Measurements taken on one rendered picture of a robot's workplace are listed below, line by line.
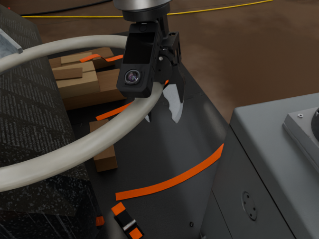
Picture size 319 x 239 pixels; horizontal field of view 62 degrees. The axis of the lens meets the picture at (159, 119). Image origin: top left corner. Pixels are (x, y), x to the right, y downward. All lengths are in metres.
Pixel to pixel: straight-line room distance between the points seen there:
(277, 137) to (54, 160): 0.53
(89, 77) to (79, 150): 1.57
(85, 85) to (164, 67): 1.49
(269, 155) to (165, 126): 1.21
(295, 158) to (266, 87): 1.63
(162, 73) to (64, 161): 0.20
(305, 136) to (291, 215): 0.18
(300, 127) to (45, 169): 0.54
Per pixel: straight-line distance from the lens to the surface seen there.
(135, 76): 0.36
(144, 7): 0.38
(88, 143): 0.36
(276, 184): 0.65
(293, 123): 0.71
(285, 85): 2.37
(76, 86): 1.89
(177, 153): 1.66
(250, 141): 0.70
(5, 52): 0.84
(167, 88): 0.45
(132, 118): 0.38
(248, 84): 2.28
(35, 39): 1.54
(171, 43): 0.44
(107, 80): 2.03
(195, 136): 1.76
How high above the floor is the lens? 1.35
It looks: 46 degrees down
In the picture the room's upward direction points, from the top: straight up
